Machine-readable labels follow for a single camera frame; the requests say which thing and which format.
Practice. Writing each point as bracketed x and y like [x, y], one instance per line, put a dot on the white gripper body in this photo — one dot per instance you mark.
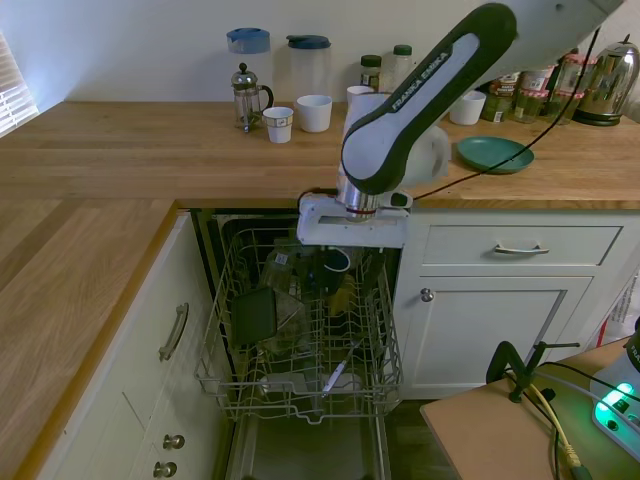
[325, 232]

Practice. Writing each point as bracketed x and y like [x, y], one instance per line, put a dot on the green round plate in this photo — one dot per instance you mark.
[495, 152]

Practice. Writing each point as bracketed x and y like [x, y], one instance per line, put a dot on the clear glass jar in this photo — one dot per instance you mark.
[280, 270]

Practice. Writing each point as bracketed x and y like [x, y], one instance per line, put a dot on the steel dishwasher door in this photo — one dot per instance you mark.
[310, 450]

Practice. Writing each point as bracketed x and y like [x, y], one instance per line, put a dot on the white cabinet with drawer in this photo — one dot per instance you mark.
[490, 340]

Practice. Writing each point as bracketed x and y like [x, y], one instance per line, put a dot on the glass French press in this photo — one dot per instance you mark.
[247, 100]

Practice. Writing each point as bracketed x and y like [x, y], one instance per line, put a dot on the clear pitcher light blue lid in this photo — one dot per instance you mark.
[247, 42]

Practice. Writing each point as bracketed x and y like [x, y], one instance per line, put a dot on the white narrow cup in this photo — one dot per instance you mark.
[359, 97]

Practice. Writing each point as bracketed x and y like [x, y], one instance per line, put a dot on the round metal cabinet knob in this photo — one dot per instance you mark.
[427, 295]
[165, 469]
[174, 441]

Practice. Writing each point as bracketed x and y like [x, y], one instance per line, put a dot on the glass jar red checked lid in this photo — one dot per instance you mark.
[575, 75]
[532, 107]
[562, 110]

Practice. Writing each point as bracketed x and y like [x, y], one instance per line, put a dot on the red white oatmeal cup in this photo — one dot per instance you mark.
[537, 80]

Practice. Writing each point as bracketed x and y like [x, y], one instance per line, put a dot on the yellow plastic container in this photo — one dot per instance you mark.
[342, 300]

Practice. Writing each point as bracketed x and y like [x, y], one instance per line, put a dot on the spice jar dark lid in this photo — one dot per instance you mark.
[371, 72]

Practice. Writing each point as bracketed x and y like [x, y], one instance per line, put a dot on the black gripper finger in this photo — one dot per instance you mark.
[376, 260]
[327, 257]

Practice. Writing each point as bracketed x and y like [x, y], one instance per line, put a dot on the black table clamp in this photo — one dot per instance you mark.
[505, 360]

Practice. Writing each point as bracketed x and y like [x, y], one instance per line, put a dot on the spice jar green lid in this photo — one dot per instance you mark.
[401, 62]

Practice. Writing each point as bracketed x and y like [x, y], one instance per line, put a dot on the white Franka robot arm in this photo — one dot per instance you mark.
[400, 135]

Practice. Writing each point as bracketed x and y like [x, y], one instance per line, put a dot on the clear pitcher dark blue lid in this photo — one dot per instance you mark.
[307, 60]

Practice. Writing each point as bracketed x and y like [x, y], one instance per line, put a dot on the window blinds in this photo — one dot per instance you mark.
[15, 95]

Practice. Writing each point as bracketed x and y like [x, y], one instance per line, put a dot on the steel electric kettle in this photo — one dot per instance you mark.
[610, 85]

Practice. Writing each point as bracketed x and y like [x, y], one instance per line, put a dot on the black square container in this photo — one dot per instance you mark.
[255, 315]

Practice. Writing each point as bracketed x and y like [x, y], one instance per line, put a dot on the white corner cabinet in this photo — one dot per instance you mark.
[125, 375]

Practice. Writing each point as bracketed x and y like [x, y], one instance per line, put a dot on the brown red oatmeal cup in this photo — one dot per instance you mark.
[506, 86]

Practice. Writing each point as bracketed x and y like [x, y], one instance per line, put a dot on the dark blue mug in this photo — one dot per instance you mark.
[340, 277]

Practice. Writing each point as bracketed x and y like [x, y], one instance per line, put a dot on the green oatmeal cup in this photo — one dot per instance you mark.
[500, 107]

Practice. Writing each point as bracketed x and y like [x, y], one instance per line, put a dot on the white plastic bag red print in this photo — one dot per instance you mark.
[622, 310]

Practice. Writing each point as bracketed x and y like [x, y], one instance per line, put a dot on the white wide cup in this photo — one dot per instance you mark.
[472, 110]

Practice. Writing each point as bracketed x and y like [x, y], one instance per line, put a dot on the white patterned cup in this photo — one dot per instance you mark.
[278, 125]

